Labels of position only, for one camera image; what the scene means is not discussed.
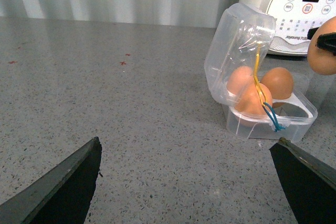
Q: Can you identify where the brown top egg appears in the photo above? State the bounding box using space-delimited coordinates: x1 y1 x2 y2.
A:
307 17 335 76

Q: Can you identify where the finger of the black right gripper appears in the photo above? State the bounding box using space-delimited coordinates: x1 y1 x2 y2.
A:
307 27 318 40
316 32 336 56

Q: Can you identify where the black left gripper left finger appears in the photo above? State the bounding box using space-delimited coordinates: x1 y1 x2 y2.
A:
1 137 102 223

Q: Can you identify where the brown egg back left box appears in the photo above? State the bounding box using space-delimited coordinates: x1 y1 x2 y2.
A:
227 66 254 95

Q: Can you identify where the brown egg front left box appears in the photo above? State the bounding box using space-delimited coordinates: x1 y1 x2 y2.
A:
234 83 272 127

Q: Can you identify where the blue rubber band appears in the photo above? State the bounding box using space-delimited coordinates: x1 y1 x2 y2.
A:
262 102 285 132

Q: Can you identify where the white soy milk maker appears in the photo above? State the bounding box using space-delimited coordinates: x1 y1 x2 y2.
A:
239 0 335 56

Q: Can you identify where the brown egg back right box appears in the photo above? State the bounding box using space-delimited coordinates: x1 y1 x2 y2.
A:
260 67 294 108

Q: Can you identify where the yellow rubber band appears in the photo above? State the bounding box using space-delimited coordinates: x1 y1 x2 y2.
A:
253 42 267 108

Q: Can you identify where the brown egg box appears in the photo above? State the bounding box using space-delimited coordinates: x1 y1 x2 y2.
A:
227 66 254 95
234 83 272 127
260 67 294 108

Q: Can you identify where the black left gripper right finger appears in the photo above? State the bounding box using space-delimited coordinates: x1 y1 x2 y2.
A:
270 137 335 223

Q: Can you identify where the clear plastic egg box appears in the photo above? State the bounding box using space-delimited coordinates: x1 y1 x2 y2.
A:
204 3 318 142

